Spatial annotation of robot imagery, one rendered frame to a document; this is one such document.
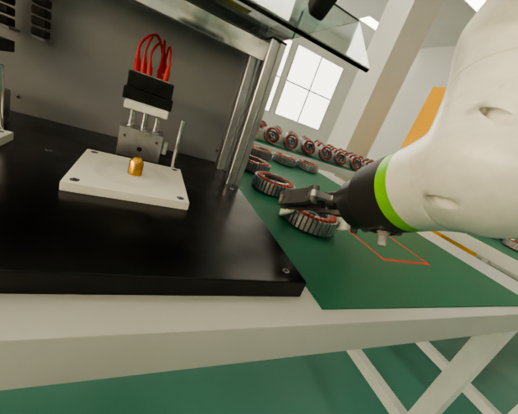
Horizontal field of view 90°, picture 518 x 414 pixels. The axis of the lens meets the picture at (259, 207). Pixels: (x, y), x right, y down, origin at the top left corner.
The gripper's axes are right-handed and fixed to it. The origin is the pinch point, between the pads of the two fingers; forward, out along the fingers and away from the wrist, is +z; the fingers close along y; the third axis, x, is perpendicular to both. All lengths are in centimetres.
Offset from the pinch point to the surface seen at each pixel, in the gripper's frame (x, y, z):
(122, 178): -5.6, -33.0, -10.9
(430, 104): 237, 209, 204
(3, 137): -5, -50, -9
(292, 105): 416, 110, 573
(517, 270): 10, 96, 26
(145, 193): -7.0, -28.9, -13.2
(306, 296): -14.3, -6.0, -18.9
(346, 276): -10.5, 2.4, -13.0
